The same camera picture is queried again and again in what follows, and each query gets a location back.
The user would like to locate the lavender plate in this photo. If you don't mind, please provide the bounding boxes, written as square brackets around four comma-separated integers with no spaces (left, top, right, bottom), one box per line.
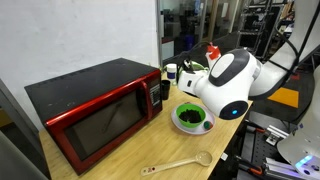
[170,101,217,136]

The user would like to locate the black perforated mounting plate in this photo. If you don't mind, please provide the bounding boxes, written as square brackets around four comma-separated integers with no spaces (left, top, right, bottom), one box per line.
[234,111,301,180]

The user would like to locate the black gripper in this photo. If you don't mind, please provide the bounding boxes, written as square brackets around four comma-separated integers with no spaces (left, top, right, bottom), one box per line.
[182,60,194,72]

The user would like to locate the silver clamp with orange handle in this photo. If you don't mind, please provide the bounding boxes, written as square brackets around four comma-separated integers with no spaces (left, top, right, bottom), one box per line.
[248,155,296,177]

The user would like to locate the white paper cup, purple band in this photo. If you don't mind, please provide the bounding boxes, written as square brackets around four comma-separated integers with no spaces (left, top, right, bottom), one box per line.
[166,63,179,85]

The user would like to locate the black metal shelving rack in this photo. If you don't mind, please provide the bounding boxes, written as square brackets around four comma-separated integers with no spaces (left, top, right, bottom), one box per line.
[237,0,296,56]

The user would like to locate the silver clamp with red handle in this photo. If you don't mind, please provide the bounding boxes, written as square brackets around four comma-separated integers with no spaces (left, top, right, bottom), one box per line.
[253,123,289,147]

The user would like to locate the black cup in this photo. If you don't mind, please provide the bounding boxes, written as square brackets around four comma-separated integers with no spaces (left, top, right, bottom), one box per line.
[161,79,172,101]

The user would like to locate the red toy strawberry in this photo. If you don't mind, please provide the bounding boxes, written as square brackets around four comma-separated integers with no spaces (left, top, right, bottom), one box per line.
[203,120,214,131]

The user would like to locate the dark beans pile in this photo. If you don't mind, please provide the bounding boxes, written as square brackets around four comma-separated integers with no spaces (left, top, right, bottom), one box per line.
[179,109,203,124]

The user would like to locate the beige plastic spoon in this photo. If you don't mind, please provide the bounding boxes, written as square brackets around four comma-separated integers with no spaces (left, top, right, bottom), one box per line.
[140,150,213,177]

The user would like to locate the bright green bowl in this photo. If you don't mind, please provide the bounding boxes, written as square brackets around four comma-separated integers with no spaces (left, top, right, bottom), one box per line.
[175,102,207,129]

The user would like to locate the grey metal door frame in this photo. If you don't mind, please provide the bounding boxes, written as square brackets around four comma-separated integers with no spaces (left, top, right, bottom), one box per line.
[155,0,165,68]

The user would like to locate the red and black microwave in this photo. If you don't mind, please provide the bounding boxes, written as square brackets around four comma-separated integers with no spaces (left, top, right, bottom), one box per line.
[24,57,164,177]

